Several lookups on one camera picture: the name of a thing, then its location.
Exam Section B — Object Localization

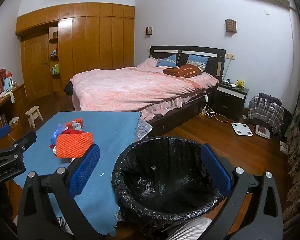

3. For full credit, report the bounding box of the white scale with red panel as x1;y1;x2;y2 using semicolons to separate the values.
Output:
255;124;272;139

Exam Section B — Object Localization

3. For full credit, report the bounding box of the wooden wardrobe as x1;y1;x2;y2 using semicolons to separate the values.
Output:
15;2;135;97

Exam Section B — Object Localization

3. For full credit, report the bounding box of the wooden sideboard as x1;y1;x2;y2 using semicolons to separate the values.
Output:
0;84;28;153

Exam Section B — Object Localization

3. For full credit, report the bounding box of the small red photo frame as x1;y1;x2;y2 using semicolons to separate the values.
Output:
0;69;7;90

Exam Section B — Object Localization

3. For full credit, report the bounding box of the bed with pink cover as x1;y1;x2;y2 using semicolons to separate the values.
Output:
70;57;219;120

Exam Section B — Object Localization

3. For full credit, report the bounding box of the blue table cloth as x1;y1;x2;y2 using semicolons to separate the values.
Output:
14;111;143;238

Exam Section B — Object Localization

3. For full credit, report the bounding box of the light blue kettle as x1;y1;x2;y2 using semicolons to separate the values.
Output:
4;76;15;92

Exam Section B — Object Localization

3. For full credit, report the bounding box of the large wall lamp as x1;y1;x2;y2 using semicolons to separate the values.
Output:
225;19;237;34

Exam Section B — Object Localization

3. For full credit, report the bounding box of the black trash bin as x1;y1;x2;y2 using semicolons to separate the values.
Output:
112;136;227;230

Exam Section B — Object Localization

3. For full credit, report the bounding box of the dark nightstand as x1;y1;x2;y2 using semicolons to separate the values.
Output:
213;80;249;120

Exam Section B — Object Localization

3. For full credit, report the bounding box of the orange foam net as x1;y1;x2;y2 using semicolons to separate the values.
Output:
56;132;94;158
64;117;84;130

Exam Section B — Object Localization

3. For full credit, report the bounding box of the dark bag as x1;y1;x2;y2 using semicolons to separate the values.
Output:
259;93;282;105

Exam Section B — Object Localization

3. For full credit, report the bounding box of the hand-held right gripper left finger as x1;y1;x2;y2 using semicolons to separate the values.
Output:
17;144;108;240

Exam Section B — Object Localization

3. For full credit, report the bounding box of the power strip with white cable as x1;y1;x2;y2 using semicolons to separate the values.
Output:
199;92;229;123

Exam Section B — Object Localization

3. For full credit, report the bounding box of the grey quilted pad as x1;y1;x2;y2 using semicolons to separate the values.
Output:
134;119;153;142

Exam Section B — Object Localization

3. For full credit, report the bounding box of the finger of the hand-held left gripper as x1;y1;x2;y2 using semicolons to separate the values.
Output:
0;124;12;143
5;131;37;155

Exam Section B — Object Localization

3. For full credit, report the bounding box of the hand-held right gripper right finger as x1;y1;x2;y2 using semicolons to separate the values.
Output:
201;144;283;240

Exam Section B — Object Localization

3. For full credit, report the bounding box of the white bathroom scale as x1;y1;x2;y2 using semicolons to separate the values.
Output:
231;122;253;136

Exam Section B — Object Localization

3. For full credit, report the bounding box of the small wooden stool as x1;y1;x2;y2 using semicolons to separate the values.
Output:
24;106;43;128

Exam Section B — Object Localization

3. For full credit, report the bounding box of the plaid cloth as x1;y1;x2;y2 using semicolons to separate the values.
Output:
247;95;285;134

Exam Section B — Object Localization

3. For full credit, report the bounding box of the dark wooden bed frame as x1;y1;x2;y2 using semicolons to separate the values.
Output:
140;46;226;134

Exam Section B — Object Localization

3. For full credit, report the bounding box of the patterned curtain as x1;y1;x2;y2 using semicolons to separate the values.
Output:
282;0;300;240

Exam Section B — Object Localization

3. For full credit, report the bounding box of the brown dotted pillow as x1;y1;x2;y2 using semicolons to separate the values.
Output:
163;64;203;77

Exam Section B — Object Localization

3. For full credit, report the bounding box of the red cloth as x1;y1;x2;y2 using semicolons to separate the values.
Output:
62;128;85;135

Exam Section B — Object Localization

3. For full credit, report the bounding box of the white towel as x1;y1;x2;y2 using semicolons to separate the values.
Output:
0;90;15;103

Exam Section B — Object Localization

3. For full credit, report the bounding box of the blue pillow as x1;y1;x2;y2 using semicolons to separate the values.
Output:
156;54;177;68
186;54;209;68

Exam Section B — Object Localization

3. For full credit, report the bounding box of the black garment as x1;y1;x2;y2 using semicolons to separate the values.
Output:
63;81;73;97

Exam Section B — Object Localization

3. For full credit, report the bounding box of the blue plastic bag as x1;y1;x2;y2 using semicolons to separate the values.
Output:
51;123;66;146

